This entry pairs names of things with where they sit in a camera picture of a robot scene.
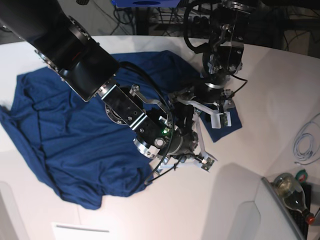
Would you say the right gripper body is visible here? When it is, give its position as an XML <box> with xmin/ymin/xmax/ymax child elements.
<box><xmin>169</xmin><ymin>104</ymin><xmax>198</xmax><ymax>157</ymax></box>

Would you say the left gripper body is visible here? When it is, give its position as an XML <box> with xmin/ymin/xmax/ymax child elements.
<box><xmin>193</xmin><ymin>82</ymin><xmax>224</xmax><ymax>104</ymax></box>

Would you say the dark blue t-shirt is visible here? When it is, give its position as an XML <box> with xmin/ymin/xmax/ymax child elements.
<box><xmin>0</xmin><ymin>50</ymin><xmax>243</xmax><ymax>211</ymax></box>

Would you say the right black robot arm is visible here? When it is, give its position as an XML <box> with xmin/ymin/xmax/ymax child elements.
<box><xmin>0</xmin><ymin>0</ymin><xmax>199</xmax><ymax>159</ymax></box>

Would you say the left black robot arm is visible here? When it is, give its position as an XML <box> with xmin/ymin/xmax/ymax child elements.
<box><xmin>183</xmin><ymin>0</ymin><xmax>258</xmax><ymax>104</ymax></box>

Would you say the clear plastic bottle red cap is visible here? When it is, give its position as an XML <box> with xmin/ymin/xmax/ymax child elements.
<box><xmin>273</xmin><ymin>172</ymin><xmax>315</xmax><ymax>225</ymax></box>

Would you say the green tape roll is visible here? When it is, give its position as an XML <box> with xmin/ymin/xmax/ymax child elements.
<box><xmin>295</xmin><ymin>169</ymin><xmax>308</xmax><ymax>183</ymax></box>

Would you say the blue box with slot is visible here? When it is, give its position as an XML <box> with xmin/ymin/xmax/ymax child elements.
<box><xmin>111</xmin><ymin>0</ymin><xmax>180</xmax><ymax>8</ymax></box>

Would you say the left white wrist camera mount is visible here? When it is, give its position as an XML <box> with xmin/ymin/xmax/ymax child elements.
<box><xmin>169</xmin><ymin>87</ymin><xmax>235</xmax><ymax>129</ymax></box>

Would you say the coiled light grey cable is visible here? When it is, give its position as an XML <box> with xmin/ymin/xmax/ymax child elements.
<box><xmin>292</xmin><ymin>115</ymin><xmax>320</xmax><ymax>166</ymax></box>

